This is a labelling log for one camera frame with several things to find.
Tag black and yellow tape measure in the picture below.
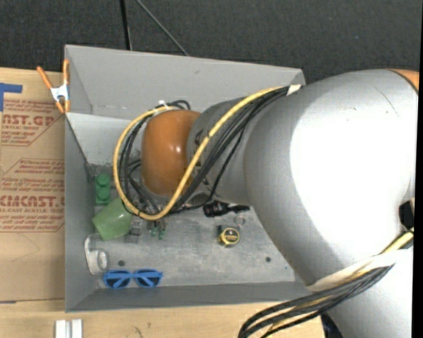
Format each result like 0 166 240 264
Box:
217 224 241 249

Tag blue sunglasses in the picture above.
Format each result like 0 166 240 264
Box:
102 267 164 292

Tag brown cardboard board red print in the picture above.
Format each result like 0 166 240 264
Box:
0 66 74 307

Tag grey metal bin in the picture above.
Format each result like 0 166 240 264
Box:
55 44 322 322

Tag black cylinder on white bracket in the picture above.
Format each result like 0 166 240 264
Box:
202 200 251 220

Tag dark green toy block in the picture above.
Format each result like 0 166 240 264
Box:
93 172 112 208

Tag light green cup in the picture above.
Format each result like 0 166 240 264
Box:
91 196 136 242

